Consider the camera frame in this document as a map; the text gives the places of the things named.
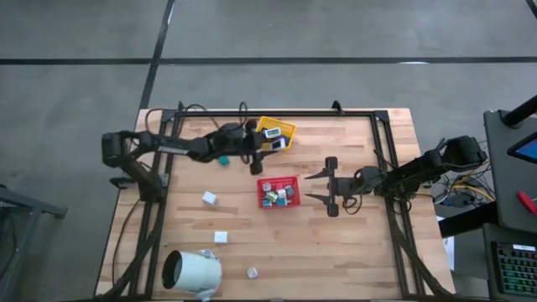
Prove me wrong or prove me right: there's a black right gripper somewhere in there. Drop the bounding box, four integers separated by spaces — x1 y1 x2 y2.
304 156 358 218

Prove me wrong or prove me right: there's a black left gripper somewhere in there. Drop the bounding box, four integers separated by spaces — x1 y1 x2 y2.
241 119 279 176

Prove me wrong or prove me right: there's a yellow plastic basket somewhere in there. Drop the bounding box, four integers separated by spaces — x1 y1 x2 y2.
256 115 297 151

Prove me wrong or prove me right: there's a red plastic basket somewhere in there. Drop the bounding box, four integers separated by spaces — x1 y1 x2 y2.
256 175 302 210

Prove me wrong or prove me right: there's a white paper sheet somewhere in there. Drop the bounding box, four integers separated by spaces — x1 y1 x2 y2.
435 216 456 272

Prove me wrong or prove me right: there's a white cylindrical device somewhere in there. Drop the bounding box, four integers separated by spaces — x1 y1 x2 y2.
161 249 223 301

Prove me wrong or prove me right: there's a black crossbar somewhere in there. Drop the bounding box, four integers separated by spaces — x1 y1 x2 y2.
437 202 498 239

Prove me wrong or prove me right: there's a dark grey cart shelf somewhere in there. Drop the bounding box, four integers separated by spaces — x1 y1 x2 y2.
482 223 537 302

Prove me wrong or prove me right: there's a dark grey side cart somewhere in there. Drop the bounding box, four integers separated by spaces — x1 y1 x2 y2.
482 109 537 234

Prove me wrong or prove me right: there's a blue screen tablet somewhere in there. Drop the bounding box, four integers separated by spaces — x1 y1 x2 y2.
507 132 537 165

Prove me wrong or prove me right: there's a black pole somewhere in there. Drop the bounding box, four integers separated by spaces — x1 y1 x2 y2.
501 94 537 128

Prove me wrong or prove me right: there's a backlit keyboard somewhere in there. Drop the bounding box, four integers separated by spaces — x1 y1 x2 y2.
495 242 537 297

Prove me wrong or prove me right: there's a grey metal rack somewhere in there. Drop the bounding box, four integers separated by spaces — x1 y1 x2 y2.
0 183 69 302

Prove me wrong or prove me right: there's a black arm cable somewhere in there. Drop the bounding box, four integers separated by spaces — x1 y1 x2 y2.
144 101 249 132

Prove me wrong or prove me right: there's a yellow cable bundle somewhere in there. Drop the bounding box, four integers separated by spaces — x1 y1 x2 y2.
451 183 497 204

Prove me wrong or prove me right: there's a brown cable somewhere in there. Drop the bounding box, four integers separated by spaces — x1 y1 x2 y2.
110 195 143 289

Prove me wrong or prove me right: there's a red handled tool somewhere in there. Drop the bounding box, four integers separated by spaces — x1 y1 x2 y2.
516 190 537 216

